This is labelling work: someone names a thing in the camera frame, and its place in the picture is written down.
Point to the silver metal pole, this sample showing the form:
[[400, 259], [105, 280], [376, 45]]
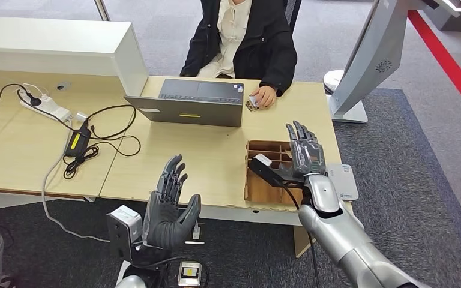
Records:
[[102, 10]]

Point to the white power strip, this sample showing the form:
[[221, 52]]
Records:
[[49, 105]]

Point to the black mesh chair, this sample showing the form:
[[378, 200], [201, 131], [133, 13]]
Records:
[[294, 12]]

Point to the black laptop power adapter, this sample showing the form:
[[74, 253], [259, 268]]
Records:
[[77, 143]]

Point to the grey desk grommet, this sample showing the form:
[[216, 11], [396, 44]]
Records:
[[63, 86]]

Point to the silver kiosk terminal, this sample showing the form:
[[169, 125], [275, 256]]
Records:
[[365, 59]]

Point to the silver floor outlet box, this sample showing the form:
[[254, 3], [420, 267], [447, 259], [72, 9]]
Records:
[[189, 274]]

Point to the white floor socket plate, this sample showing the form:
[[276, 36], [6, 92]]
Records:
[[195, 234]]

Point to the person's left forearm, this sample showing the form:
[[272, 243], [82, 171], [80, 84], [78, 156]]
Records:
[[284, 71]]

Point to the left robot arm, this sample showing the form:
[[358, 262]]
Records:
[[133, 283]]

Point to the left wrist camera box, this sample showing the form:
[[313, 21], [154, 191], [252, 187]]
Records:
[[125, 226]]

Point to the white card reader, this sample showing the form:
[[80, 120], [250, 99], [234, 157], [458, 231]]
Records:
[[344, 183]]

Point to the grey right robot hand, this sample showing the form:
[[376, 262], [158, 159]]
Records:
[[308, 157]]

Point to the wooden desk leg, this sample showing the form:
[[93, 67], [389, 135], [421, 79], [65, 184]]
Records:
[[300, 238]]

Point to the person's left hand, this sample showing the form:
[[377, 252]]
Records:
[[265, 97]]

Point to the white ID card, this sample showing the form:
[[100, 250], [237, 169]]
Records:
[[253, 101]]

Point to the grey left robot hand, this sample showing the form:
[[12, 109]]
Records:
[[161, 222]]

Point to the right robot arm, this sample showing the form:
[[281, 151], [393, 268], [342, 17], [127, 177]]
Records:
[[342, 234]]

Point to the wooden card organizer box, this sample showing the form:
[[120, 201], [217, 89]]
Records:
[[262, 190]]

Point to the white desk apron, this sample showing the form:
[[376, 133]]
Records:
[[246, 216]]

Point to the person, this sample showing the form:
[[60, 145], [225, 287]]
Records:
[[262, 43]]

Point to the white desk partition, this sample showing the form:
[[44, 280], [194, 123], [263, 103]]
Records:
[[55, 47]]

